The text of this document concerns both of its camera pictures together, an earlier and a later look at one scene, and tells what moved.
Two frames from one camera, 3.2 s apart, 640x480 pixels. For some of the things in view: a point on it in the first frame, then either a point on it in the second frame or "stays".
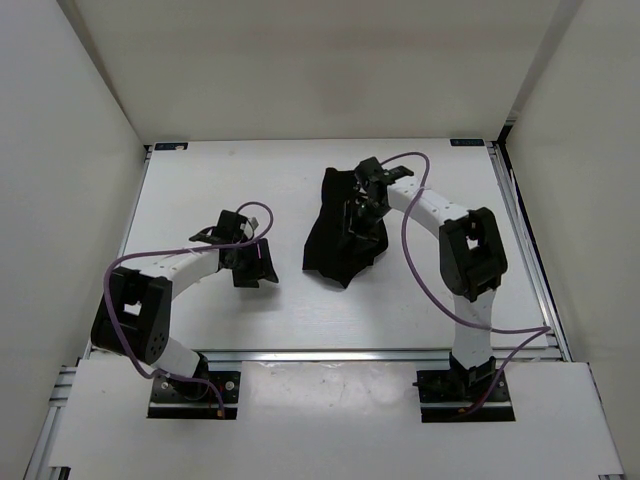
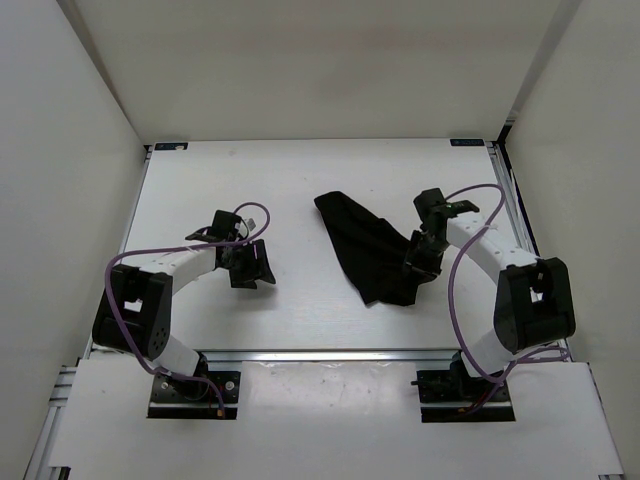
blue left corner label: x=171 y=146 stays
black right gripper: x=351 y=225 → x=429 y=270
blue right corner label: x=467 y=142 stays
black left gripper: x=261 y=267 stays
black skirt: x=343 y=240 → x=372 y=251
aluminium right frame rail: x=532 y=253 stays
